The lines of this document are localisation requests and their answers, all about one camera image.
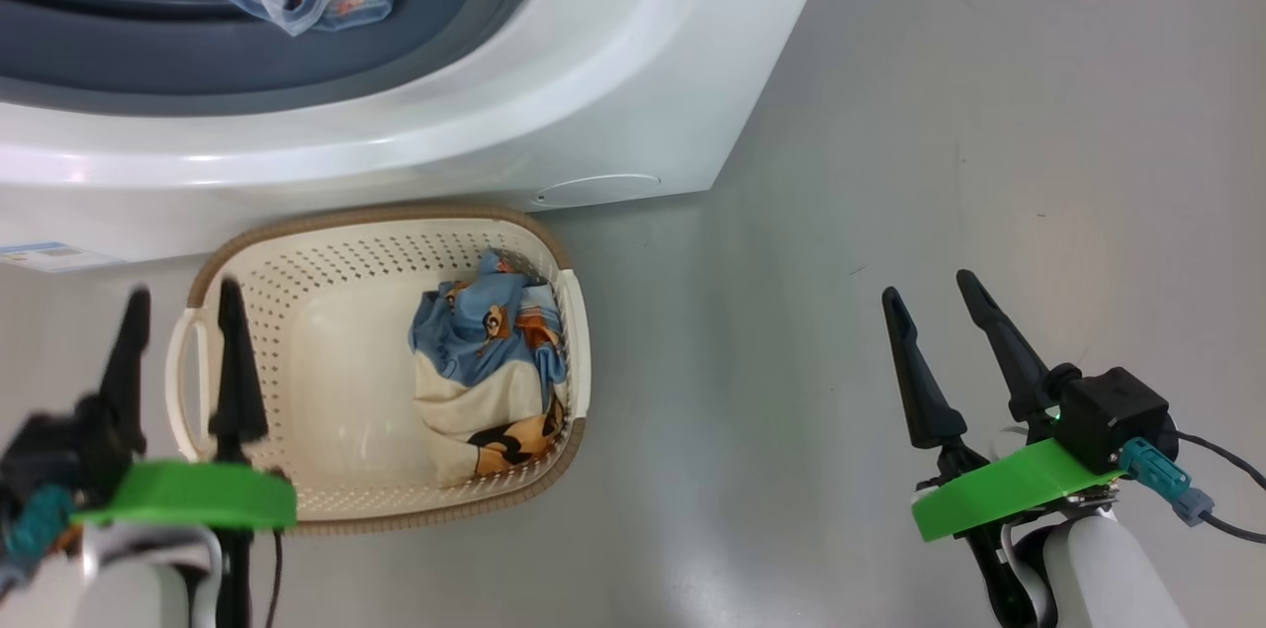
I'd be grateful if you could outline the white washing machine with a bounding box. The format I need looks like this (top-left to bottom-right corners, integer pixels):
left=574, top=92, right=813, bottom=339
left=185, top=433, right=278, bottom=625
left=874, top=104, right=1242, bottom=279
left=0, top=0, right=850, bottom=265

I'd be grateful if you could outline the black right camera cable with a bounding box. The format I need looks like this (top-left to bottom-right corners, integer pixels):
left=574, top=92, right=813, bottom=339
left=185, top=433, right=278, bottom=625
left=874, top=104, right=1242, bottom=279
left=1172, top=430, right=1266, bottom=545

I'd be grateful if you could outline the teal right camera connector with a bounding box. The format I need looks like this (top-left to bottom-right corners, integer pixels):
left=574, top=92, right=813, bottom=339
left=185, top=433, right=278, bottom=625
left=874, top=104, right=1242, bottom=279
left=1120, top=438, right=1216, bottom=525

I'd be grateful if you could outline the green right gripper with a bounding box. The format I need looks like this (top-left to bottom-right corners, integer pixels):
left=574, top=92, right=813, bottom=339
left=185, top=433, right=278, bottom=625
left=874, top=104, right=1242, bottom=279
left=882, top=269, right=1124, bottom=543

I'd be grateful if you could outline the cream perforated laundry basket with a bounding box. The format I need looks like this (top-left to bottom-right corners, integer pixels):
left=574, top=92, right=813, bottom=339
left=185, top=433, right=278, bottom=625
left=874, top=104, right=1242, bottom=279
left=165, top=205, right=592, bottom=536

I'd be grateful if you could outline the blue cartoon print garment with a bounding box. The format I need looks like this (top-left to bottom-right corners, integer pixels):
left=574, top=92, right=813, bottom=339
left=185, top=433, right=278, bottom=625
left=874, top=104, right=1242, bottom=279
left=408, top=249, right=570, bottom=489

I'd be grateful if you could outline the blue energy label sticker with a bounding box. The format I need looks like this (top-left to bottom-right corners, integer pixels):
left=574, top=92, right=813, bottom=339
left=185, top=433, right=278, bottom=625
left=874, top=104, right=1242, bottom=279
left=0, top=240, right=130, bottom=273

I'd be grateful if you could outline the teal camera connector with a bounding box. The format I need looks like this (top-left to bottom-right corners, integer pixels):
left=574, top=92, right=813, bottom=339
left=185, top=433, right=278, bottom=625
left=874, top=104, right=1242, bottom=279
left=1120, top=438, right=1216, bottom=525
left=5, top=485, right=75, bottom=560

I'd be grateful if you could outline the teal left camera connector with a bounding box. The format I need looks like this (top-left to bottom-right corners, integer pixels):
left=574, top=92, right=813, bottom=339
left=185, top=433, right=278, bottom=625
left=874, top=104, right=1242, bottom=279
left=5, top=485, right=75, bottom=560

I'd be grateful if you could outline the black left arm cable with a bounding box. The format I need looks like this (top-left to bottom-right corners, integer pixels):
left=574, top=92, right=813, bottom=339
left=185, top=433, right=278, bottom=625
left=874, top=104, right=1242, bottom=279
left=223, top=527, right=285, bottom=628

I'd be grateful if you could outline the round white filter cover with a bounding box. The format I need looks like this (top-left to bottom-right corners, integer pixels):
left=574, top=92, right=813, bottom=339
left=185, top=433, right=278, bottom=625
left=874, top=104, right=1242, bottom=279
left=534, top=174, right=662, bottom=209

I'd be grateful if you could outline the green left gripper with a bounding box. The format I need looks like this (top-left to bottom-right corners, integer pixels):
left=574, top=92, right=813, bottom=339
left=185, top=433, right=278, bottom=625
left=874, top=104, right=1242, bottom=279
left=71, top=277, right=298, bottom=532

